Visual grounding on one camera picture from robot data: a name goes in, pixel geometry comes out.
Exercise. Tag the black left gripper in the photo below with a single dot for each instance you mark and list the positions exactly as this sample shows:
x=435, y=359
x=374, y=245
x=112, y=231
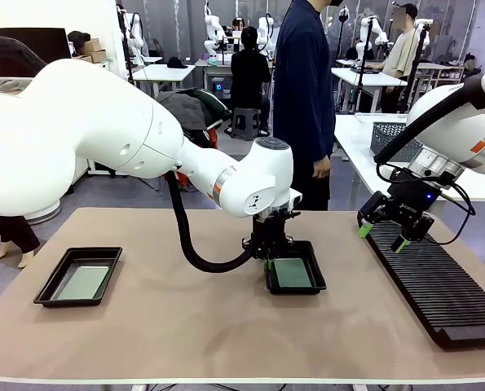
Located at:
x=268, y=240

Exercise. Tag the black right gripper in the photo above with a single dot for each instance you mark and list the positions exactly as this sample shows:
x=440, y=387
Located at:
x=413, y=199

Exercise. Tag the green circuit board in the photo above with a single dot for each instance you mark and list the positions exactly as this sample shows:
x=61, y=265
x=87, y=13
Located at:
x=83, y=283
x=293, y=273

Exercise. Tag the black plastic ESD tray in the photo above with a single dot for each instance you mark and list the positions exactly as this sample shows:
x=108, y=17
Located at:
x=46, y=293
x=317, y=269

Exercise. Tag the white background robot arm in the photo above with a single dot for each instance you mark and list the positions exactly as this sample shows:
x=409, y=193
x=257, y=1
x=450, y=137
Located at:
x=372, y=30
x=135, y=36
x=213, y=28
x=266, y=34

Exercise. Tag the person left hand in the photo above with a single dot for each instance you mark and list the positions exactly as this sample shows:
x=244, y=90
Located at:
x=322, y=167

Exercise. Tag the white side table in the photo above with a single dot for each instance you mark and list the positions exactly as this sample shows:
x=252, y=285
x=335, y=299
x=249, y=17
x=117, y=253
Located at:
x=356, y=155

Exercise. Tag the grey plastic mesh basket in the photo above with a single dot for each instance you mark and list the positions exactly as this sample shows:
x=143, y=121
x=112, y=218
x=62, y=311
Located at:
x=389, y=136

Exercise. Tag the black slotted board rack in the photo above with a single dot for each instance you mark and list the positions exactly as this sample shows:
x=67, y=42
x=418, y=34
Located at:
x=450, y=293

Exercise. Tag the grey plastic stool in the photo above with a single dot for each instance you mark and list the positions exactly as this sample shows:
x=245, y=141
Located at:
x=246, y=122

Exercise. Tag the white work table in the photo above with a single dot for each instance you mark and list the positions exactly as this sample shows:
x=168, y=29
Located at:
x=368, y=77
x=164, y=73

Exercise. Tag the light wooden shelf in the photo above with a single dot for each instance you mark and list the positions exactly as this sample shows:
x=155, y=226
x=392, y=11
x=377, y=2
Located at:
x=446, y=75

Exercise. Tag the person in navy coat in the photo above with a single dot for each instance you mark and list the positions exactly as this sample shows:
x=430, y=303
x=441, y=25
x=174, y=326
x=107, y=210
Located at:
x=303, y=81

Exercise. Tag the person in beige shirt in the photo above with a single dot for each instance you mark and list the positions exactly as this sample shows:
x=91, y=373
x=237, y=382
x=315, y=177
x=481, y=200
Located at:
x=401, y=53

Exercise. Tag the pile of coats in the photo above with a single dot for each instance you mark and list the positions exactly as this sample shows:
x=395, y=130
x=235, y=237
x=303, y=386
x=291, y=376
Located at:
x=193, y=110

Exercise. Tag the seated person in black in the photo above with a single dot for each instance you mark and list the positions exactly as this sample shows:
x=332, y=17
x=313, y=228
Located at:
x=250, y=73

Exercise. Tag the black baseball cap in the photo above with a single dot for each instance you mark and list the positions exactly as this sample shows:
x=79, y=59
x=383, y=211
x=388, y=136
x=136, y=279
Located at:
x=177, y=63

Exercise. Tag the mannequin legs bare feet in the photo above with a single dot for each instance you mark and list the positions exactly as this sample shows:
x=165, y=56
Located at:
x=14, y=236

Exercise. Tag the brown cardboard box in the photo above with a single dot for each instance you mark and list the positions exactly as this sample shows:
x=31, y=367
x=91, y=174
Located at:
x=91, y=45
x=98, y=56

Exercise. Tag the black computer monitor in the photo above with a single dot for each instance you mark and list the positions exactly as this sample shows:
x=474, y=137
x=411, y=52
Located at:
x=50, y=40

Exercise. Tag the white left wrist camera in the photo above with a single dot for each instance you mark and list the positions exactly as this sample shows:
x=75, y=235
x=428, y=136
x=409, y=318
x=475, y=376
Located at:
x=294, y=199

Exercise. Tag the black camera tripod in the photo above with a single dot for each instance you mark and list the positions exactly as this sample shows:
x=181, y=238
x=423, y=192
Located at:
x=364, y=65

